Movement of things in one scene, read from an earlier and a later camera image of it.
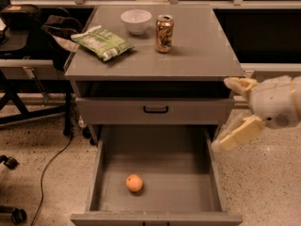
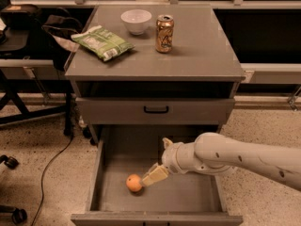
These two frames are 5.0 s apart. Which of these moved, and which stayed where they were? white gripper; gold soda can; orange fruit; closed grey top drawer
Moved: white gripper
Stayed: orange fruit; gold soda can; closed grey top drawer
